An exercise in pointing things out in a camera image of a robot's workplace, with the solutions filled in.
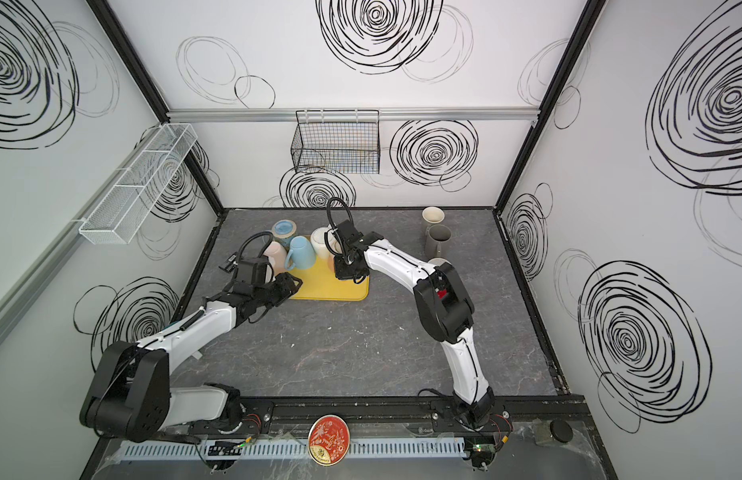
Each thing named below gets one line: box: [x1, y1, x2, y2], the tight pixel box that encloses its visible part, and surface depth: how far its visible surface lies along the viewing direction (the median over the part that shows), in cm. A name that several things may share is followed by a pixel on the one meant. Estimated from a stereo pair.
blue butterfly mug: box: [271, 219, 297, 253], surface depth 101 cm
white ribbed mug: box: [310, 224, 343, 261], surface depth 103 cm
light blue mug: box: [284, 235, 317, 271], surface depth 99 cm
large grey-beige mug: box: [425, 224, 452, 260], surface depth 101 cm
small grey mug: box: [422, 206, 445, 224], surface depth 110 cm
